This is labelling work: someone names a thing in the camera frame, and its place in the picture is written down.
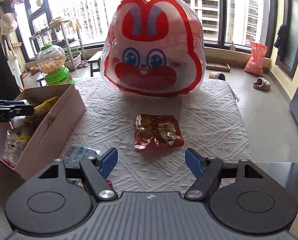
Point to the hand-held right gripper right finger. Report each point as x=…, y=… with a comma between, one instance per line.
x=192, y=163

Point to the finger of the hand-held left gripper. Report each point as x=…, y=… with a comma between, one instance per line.
x=3, y=113
x=11, y=103

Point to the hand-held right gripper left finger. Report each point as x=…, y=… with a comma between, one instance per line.
x=108, y=162

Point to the golden yellow snack packet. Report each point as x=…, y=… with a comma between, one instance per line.
x=42, y=112

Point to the blue white snack packet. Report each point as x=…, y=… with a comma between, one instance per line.
x=76, y=153

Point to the clear packet with white label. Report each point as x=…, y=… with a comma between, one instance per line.
x=15, y=150

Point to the red snack packet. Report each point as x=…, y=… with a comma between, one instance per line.
x=159, y=133

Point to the pink cardboard box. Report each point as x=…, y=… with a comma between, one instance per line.
x=53, y=130

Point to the white hanging tote bag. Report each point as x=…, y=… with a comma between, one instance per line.
x=15, y=67

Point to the green gumball dispenser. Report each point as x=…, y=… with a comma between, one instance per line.
x=55, y=65

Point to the white textured tablecloth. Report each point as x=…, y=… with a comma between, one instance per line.
x=164, y=105

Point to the planter with green plants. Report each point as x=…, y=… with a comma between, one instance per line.
x=72, y=58

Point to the beige hanging cloth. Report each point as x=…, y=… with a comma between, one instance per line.
x=7, y=22

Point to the pair of pink slippers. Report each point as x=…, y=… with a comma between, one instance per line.
x=84, y=63

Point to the metal plant rack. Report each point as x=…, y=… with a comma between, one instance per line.
x=61, y=35

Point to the grey patterned slipper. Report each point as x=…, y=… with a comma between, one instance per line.
x=217, y=76
x=261, y=83

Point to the small wooden bench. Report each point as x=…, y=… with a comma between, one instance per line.
x=95, y=60

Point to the flat cardboard tray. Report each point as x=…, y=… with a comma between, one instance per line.
x=217, y=67

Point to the orange plastic bag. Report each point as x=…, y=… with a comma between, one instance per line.
x=255, y=58

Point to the red white bunny bag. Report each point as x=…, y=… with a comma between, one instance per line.
x=154, y=45

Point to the black hanging cloth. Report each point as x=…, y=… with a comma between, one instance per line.
x=280, y=42

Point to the dark framed glass door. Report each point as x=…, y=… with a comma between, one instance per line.
x=293, y=30

